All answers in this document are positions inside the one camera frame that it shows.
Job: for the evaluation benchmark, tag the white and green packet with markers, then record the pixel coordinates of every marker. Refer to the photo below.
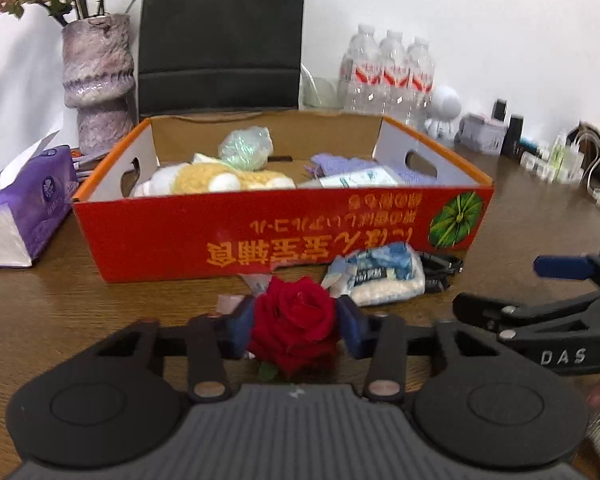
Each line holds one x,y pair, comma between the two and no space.
360,177

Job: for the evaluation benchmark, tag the black paper bag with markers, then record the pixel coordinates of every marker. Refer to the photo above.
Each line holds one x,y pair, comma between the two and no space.
220,35

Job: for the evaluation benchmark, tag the purple tissue pack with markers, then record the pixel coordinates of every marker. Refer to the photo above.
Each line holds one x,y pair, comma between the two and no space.
35,210

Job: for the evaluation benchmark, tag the yellow and white plush toy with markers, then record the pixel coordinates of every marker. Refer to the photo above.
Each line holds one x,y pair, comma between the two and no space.
200,180

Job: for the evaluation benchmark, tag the purple ceramic vase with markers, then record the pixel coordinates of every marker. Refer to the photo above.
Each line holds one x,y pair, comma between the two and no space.
97,75

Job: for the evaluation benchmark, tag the small grey box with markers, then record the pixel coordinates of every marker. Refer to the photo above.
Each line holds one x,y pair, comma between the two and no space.
480,131

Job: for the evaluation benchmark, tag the blue and white packet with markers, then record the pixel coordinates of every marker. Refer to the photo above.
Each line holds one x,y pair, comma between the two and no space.
385,280

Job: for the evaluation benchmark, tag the purple knitted cloth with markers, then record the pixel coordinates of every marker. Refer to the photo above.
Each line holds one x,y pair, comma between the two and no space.
335,162

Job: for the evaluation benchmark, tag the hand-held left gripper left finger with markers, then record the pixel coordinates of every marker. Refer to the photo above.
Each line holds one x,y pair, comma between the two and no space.
240,330

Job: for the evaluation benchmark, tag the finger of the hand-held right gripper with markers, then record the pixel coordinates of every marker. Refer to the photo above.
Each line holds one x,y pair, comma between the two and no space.
485,310
562,266

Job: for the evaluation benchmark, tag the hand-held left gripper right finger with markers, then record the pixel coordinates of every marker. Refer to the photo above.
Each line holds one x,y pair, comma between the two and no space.
352,327

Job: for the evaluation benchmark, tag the red and orange cardboard box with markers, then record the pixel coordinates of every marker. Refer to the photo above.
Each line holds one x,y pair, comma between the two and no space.
180,240

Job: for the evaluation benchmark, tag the small black bottle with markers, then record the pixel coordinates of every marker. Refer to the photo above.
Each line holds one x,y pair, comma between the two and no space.
500,109

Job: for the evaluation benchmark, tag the pink paper slip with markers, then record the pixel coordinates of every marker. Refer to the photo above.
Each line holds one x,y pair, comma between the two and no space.
227,304

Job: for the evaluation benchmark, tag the iridescent plastic pouch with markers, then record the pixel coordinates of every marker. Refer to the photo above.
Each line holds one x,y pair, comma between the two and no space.
245,147

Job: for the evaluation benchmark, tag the clear plastic bag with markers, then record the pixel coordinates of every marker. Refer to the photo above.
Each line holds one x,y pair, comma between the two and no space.
320,92

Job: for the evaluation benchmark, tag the clear water bottle red label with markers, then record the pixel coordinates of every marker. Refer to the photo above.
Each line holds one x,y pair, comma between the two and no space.
421,80
394,75
362,72

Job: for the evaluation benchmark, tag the red rose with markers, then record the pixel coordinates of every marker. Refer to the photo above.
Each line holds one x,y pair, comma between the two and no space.
295,320

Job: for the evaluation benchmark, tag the black cosmetic bottle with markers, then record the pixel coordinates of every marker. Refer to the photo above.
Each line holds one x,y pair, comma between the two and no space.
514,132

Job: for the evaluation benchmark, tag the white robot figurine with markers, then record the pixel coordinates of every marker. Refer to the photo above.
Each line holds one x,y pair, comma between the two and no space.
445,105

